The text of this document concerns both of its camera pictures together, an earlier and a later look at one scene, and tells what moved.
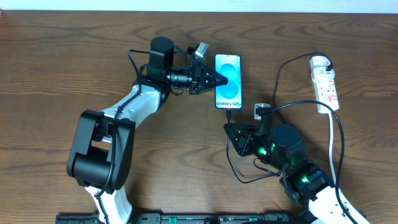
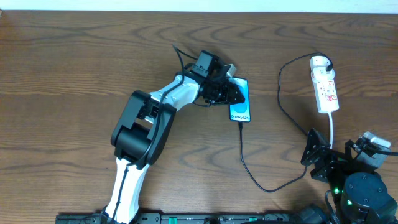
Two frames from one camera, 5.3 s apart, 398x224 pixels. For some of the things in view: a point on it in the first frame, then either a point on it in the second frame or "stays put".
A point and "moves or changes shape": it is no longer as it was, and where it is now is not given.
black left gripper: x=197 y=80 -> x=220 y=90
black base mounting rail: x=188 y=218 stays put
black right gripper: x=249 y=144 -> x=325 y=162
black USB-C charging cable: x=281 y=65 -> x=240 y=127
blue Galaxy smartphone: x=229 y=96 moves or changes shape
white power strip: x=326 y=92 stays put
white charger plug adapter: x=318 y=68 stays put
